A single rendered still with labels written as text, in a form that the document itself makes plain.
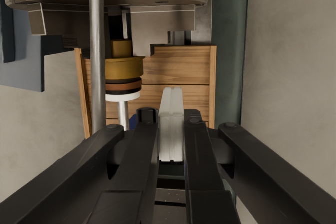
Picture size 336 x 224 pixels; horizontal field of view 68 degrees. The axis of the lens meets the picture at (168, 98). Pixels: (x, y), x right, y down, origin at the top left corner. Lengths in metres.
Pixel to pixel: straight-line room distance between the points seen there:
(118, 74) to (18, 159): 1.89
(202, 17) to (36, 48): 0.56
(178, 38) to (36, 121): 1.54
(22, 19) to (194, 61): 0.59
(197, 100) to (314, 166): 1.33
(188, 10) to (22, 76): 0.71
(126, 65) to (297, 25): 1.28
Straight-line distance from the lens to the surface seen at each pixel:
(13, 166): 2.32
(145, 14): 0.42
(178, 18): 0.42
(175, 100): 0.17
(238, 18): 0.98
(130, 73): 0.43
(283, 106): 1.65
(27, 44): 0.96
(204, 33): 0.65
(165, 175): 0.71
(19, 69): 0.99
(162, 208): 0.72
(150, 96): 0.66
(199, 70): 0.63
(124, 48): 0.43
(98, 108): 0.22
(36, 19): 0.38
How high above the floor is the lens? 1.51
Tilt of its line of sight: 72 degrees down
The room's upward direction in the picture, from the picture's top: 152 degrees counter-clockwise
